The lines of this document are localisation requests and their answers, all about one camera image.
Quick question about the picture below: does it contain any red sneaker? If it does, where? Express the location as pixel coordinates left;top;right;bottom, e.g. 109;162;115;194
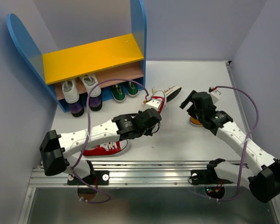
151;88;167;113
83;140;130;157

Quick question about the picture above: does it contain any green sneaker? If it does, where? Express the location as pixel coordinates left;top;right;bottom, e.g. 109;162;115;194
110;84;126;103
126;82;139;97

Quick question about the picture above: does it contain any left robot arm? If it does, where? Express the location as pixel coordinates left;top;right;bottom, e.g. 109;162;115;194
40;108;161;184

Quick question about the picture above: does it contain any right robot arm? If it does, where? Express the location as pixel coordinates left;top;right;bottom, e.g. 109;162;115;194
180;91;280;203

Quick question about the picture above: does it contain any blue yellow shoe shelf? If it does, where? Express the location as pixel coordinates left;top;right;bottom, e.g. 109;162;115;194
7;0;147;112

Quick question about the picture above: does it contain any orange sneaker under gripper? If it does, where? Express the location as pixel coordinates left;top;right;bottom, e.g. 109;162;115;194
189;117;202;126

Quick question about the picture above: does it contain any orange sneaker on side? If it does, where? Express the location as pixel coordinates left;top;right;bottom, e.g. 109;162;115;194
154;85;182;102

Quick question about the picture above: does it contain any purple sneaker right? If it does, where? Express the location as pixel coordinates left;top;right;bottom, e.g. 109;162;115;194
89;95;103;112

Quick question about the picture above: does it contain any purple sneaker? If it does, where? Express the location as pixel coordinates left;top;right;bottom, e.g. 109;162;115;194
68;100;84;117
89;95;103;112

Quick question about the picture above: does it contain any purple sneaker left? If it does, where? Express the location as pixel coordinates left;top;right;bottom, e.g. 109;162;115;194
68;100;84;117

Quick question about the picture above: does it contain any white sneaker right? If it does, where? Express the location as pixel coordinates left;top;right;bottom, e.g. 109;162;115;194
80;73;101;98

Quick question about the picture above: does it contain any white sneaker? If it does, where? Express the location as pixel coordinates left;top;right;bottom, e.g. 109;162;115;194
80;73;101;98
62;79;79;104

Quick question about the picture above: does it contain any white sneaker left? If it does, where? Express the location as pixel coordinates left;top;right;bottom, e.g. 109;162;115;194
62;79;79;104

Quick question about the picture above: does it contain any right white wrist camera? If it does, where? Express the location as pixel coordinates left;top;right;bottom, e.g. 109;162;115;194
209;87;221;104

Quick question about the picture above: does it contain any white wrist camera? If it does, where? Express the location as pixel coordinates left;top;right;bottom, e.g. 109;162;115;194
209;87;221;104
143;98;163;113

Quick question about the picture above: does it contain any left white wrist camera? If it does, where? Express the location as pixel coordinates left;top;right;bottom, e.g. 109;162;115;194
143;98;163;113

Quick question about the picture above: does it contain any aluminium rail frame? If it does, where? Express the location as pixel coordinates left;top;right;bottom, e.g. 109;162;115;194
19;61;280;224

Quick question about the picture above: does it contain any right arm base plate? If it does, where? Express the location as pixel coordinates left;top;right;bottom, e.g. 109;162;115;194
188;169;233;185

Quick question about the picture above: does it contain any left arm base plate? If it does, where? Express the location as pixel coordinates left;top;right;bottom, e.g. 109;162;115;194
67;170;110;186

